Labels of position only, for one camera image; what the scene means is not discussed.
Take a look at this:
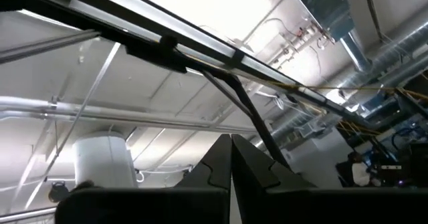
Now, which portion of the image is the white cylinder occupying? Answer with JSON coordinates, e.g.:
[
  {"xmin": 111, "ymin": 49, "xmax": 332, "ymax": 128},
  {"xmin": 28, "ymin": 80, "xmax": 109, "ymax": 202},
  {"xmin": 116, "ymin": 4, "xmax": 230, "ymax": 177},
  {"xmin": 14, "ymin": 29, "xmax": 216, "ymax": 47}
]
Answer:
[{"xmin": 71, "ymin": 131, "xmax": 138, "ymax": 189}]

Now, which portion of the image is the black overhead camera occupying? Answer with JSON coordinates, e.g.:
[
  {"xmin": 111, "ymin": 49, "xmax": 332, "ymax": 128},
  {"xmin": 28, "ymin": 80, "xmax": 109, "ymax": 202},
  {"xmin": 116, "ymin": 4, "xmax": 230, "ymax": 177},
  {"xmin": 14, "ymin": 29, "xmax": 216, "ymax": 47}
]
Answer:
[{"xmin": 47, "ymin": 181, "xmax": 70, "ymax": 204}]

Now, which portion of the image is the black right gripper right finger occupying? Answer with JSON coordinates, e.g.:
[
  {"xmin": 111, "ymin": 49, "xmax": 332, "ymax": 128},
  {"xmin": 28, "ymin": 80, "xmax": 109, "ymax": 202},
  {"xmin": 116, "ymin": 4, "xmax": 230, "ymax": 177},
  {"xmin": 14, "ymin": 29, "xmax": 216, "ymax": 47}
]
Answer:
[{"xmin": 231, "ymin": 133, "xmax": 428, "ymax": 224}]

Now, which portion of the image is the black diagonal strut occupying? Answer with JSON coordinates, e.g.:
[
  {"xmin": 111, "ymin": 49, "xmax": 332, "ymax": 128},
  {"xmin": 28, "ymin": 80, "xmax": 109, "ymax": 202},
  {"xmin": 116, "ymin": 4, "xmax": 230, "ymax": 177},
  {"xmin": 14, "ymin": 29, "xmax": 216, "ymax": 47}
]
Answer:
[{"xmin": 202, "ymin": 69, "xmax": 292, "ymax": 170}]

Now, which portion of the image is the white ceiling pipe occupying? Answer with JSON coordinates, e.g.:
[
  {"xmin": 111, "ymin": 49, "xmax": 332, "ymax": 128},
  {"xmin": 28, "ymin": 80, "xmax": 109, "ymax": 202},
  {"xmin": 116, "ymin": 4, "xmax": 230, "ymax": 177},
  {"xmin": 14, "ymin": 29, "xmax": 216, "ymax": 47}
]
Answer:
[{"xmin": 0, "ymin": 96, "xmax": 260, "ymax": 134}]

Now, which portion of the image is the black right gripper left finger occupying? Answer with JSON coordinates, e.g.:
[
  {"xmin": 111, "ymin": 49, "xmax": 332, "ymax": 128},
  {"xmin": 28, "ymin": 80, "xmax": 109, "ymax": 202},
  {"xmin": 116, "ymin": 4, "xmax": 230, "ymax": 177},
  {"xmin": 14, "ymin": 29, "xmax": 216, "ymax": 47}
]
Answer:
[{"xmin": 55, "ymin": 133, "xmax": 233, "ymax": 224}]

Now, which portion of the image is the black overhead frame beam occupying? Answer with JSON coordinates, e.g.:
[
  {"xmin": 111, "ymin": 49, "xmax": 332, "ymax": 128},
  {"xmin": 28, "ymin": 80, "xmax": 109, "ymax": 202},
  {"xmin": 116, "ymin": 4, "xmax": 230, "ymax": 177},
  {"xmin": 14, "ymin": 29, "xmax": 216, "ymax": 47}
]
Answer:
[{"xmin": 0, "ymin": 0, "xmax": 372, "ymax": 128}]

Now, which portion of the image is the silver ventilation duct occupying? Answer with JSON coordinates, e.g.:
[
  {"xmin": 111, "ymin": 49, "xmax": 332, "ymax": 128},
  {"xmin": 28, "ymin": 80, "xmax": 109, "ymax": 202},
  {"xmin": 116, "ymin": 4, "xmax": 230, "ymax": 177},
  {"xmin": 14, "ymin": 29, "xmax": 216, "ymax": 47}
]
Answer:
[{"xmin": 249, "ymin": 19, "xmax": 428, "ymax": 150}]

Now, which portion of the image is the aluminium bar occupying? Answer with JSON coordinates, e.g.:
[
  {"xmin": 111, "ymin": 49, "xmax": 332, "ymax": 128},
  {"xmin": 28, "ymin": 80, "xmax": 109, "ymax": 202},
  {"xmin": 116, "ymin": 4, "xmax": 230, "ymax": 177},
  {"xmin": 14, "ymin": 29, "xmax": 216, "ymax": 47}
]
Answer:
[{"xmin": 0, "ymin": 29, "xmax": 102, "ymax": 66}]

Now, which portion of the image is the person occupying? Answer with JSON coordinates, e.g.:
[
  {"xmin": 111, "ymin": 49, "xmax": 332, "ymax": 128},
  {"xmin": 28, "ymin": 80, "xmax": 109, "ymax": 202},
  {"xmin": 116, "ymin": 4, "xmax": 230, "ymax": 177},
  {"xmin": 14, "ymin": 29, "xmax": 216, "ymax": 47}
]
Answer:
[{"xmin": 335, "ymin": 151, "xmax": 382, "ymax": 188}]

